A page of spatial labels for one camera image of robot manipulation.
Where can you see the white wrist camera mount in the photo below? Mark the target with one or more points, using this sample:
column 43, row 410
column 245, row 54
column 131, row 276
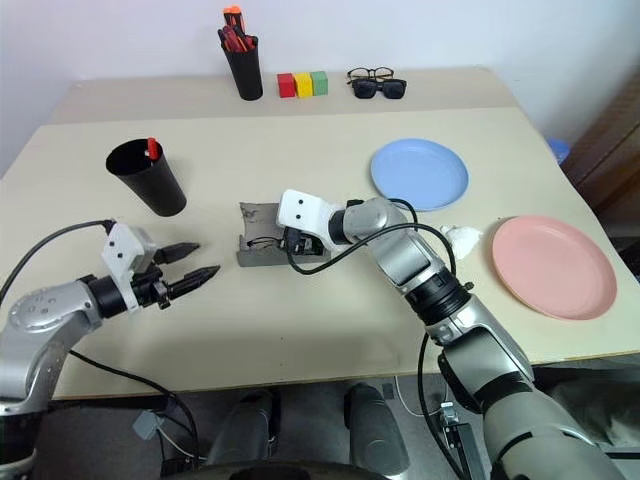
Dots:
column 120, row 250
column 305, row 212

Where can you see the dark rounded robot torso edge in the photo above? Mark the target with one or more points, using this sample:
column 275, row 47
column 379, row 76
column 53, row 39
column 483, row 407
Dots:
column 280, row 472

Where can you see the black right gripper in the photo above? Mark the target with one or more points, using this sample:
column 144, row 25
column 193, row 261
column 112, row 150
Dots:
column 302, row 240

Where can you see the green wooden cube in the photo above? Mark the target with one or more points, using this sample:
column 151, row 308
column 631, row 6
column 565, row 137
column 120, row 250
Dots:
column 320, row 83

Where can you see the light blue plate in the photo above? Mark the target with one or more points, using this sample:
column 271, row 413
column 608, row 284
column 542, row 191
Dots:
column 417, row 172

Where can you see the grey box on floor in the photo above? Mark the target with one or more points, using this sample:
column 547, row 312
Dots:
column 147, row 425

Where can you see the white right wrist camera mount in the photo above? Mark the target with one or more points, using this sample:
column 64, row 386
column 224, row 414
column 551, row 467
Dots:
column 305, row 212

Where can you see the yellow wooden cube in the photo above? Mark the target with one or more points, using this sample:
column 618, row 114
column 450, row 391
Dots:
column 303, row 86

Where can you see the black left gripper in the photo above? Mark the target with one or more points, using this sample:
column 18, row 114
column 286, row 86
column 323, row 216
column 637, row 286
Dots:
column 149, row 290

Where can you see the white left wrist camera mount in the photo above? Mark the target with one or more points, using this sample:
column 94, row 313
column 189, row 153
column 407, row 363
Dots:
column 120, row 250

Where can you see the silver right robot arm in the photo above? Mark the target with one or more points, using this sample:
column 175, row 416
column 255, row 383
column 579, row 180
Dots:
column 450, row 310

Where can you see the pink plate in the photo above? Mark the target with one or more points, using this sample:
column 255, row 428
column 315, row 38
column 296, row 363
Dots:
column 552, row 265

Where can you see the black metal bracket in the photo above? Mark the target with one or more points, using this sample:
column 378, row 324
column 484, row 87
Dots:
column 462, row 440

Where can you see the black sunglasses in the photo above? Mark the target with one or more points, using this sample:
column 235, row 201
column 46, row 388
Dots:
column 380, row 90

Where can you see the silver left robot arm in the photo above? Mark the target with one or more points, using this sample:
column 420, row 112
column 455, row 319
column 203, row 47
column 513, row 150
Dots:
column 40, row 320

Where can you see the tall black pen holder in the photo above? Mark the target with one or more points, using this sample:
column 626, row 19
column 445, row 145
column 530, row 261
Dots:
column 245, row 70

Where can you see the crumpled white tissue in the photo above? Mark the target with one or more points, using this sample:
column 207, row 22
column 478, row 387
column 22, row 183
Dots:
column 465, row 239

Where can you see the black tapered cup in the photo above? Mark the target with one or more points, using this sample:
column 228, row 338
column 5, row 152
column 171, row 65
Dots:
column 150, row 185

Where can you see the red marker black cap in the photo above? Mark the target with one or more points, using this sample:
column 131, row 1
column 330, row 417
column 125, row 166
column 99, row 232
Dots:
column 229, row 39
column 246, row 42

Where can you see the dark rounded robot leg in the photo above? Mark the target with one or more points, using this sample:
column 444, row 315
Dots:
column 245, row 430
column 375, row 430

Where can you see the thin black-framed glasses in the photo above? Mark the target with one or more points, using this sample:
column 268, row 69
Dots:
column 262, row 242

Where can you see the brown wooden cabinet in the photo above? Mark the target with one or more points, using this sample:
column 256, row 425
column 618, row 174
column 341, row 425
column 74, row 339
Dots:
column 612, row 150

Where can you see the clear-lens black-framed glasses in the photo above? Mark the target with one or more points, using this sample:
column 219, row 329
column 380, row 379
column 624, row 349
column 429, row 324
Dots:
column 370, row 73

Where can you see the red wooden cube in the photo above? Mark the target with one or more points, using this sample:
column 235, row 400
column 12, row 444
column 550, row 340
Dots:
column 286, row 86

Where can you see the grey open glasses case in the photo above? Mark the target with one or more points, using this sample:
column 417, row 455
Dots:
column 257, row 255

